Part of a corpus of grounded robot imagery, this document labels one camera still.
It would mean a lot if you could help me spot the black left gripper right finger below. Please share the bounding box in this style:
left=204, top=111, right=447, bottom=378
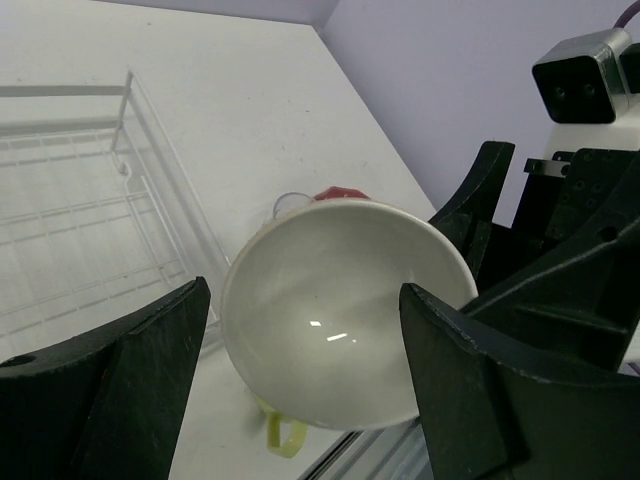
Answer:
left=399, top=284, right=639, bottom=479

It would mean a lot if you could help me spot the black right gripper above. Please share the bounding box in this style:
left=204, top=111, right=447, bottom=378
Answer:
left=429, top=141, right=639, bottom=370

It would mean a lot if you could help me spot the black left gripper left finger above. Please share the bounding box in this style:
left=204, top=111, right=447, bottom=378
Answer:
left=1, top=277, right=211, bottom=479

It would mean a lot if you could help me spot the yellow-green mug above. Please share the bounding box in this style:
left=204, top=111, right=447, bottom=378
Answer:
left=258, top=401, right=308, bottom=459

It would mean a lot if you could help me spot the beige bowl with flower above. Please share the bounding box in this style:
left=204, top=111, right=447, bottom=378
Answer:
left=220, top=198, right=478, bottom=431

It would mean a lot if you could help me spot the pink dotted plate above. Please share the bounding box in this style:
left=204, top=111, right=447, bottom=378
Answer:
left=312, top=186, right=370, bottom=202

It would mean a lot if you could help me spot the clear drinking glass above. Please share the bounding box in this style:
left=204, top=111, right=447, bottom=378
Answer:
left=272, top=192, right=314, bottom=220

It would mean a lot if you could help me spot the aluminium rail frame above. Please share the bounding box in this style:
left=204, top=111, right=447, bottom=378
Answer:
left=300, top=419, right=434, bottom=480

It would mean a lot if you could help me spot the white wire dish rack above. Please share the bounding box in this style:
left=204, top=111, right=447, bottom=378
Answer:
left=1, top=74, right=229, bottom=358

